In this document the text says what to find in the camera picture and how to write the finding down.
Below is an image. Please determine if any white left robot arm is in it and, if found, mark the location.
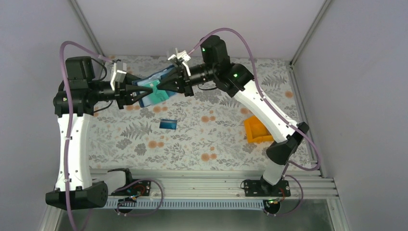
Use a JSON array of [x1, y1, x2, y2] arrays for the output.
[[45, 56, 152, 210]]

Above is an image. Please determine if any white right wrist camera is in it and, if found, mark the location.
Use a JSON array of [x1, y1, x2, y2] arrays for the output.
[[167, 48, 191, 77]]

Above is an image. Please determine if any yellow plastic bin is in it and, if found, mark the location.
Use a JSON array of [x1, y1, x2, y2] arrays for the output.
[[243, 116, 274, 143]]

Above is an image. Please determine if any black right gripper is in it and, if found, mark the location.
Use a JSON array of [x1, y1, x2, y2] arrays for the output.
[[157, 62, 217, 96]]

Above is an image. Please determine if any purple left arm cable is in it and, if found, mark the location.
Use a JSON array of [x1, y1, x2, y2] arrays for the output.
[[59, 40, 112, 231]]

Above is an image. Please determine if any blue leather card holder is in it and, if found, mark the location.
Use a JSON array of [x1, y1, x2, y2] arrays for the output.
[[132, 65, 177, 108]]

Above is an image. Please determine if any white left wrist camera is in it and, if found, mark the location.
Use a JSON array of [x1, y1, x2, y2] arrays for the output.
[[110, 61, 127, 91]]

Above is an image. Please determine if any floral table cloth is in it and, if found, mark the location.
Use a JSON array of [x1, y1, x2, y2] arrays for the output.
[[88, 55, 311, 171]]

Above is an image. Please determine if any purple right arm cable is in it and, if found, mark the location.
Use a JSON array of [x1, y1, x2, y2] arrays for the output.
[[188, 27, 321, 171]]

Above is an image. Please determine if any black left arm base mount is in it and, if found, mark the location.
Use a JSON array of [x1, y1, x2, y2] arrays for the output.
[[103, 168, 152, 197]]

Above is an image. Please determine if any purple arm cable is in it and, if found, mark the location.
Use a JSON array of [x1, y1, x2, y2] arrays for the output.
[[188, 27, 321, 171], [59, 40, 112, 231]]

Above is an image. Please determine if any blue credit card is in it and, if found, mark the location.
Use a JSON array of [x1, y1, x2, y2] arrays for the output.
[[159, 119, 177, 130]]

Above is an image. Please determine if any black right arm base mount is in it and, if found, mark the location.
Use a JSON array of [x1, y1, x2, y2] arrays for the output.
[[240, 179, 291, 197]]

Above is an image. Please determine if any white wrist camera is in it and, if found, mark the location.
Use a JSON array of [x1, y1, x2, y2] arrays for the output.
[[110, 61, 127, 91], [167, 48, 191, 77]]

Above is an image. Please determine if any aluminium rail base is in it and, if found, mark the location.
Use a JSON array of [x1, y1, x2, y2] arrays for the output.
[[64, 169, 339, 210]]

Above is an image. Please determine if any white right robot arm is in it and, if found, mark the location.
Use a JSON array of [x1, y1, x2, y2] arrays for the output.
[[157, 35, 309, 196]]

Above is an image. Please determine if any teal credit card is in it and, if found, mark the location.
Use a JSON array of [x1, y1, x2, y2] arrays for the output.
[[145, 79, 176, 105]]

